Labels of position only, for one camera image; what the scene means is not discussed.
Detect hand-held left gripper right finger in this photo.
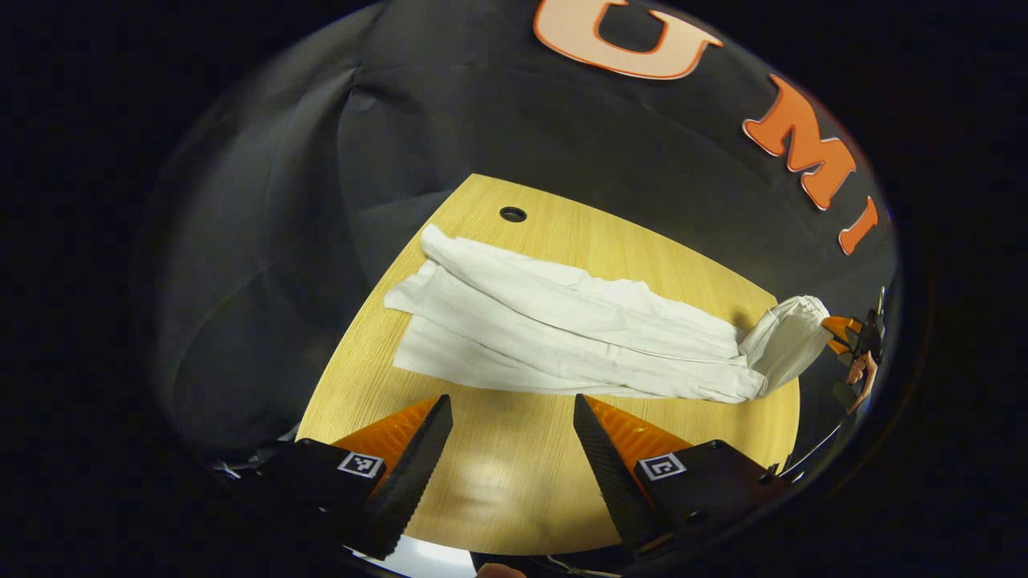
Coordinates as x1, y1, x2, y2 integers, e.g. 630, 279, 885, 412
572, 393, 804, 559

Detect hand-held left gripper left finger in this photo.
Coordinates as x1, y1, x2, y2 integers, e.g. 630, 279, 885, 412
217, 393, 455, 561

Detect white jeans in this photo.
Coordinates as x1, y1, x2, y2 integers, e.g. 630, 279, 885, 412
384, 224, 830, 404

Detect black backdrop cloth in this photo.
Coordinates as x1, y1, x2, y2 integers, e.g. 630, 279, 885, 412
137, 0, 900, 474

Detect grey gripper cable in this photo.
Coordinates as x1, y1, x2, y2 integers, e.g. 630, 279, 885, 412
779, 421, 844, 478

